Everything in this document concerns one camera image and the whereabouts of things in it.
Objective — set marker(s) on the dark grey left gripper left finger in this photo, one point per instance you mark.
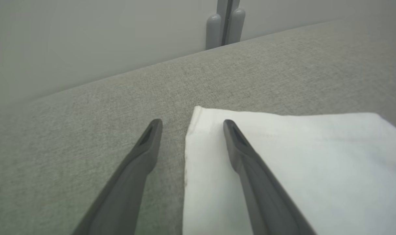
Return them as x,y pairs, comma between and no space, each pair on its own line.
119,202

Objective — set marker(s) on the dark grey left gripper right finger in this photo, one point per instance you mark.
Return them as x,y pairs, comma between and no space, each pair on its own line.
270,209

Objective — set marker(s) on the red and white printed shorts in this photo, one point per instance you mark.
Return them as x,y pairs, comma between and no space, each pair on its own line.
332,169

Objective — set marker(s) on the grey partition post with feet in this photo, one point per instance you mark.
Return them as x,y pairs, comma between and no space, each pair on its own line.
214,32

